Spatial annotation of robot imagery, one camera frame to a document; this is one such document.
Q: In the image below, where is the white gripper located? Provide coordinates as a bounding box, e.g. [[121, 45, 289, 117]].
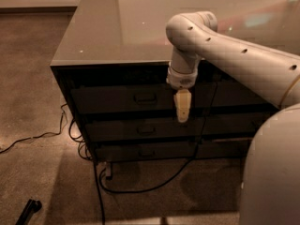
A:
[[166, 67, 198, 123]]

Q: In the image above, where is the drawer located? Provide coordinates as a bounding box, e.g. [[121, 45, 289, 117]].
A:
[[69, 82, 218, 114], [213, 82, 265, 107], [202, 112, 270, 135], [196, 138, 252, 159], [85, 118, 204, 142], [95, 141, 197, 162]]

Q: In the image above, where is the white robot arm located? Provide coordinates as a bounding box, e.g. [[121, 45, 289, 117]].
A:
[[166, 11, 300, 225]]

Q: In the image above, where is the dark cabinet with glossy top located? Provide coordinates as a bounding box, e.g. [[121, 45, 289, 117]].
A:
[[51, 0, 299, 162]]

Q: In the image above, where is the black cylindrical floor object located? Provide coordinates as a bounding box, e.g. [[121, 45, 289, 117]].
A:
[[15, 199, 42, 225]]

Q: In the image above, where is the thick black cable loop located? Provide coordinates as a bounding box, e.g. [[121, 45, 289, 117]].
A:
[[92, 82, 219, 225]]

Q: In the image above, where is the thin black floor cable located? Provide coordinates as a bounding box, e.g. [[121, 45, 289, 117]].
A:
[[0, 102, 92, 161]]

